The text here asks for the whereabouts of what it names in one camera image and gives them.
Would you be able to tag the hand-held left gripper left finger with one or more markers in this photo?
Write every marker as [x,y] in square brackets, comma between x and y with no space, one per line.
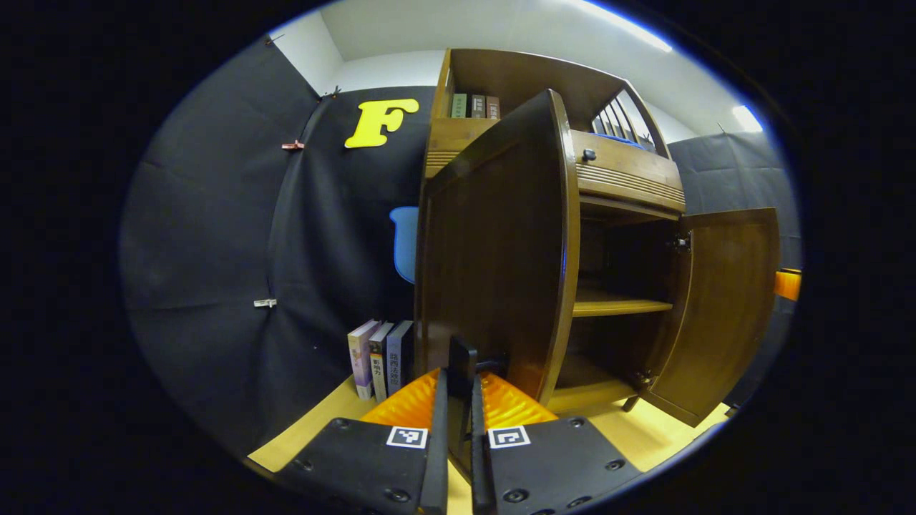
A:
[434,465]

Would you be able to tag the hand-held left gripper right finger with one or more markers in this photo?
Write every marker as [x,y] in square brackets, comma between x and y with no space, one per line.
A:
[481,465]

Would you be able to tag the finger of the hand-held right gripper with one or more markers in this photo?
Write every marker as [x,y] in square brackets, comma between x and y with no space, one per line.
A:
[787,285]

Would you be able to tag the wooden shoe cabinet door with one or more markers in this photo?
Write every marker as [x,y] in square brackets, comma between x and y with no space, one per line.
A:
[723,307]
[501,250]

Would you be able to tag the wooden double-door shoe cabinet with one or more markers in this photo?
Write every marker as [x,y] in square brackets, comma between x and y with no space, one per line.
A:
[515,79]

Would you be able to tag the dark blue book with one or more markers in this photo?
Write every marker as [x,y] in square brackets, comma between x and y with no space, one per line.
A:
[397,357]

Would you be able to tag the grey striped book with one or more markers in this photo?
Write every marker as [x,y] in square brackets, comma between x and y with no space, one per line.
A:
[378,365]

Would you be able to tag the purple book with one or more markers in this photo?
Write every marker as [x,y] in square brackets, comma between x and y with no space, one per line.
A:
[360,361]

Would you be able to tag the small ceiling light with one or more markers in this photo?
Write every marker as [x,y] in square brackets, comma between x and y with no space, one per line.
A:
[747,119]

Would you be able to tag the wooden inner shelf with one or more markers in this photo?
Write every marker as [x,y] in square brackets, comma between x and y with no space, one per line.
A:
[615,306]

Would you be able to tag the wooden drawer with black knob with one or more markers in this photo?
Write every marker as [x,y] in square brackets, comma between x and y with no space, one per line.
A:
[622,175]

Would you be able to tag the silver metal clip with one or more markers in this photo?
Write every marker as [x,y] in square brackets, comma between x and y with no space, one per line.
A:
[265,303]

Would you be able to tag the black backdrop cloth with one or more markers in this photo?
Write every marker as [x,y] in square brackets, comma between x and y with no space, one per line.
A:
[215,250]

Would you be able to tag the reddish brown book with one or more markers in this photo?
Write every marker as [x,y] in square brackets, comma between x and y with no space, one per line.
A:
[493,107]

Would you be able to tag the pink clip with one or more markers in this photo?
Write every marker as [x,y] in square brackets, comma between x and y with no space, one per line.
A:
[293,145]

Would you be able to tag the dark brown book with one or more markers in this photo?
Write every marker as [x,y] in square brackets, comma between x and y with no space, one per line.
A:
[478,106]

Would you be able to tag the green book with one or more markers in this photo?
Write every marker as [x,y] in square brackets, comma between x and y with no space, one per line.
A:
[459,106]

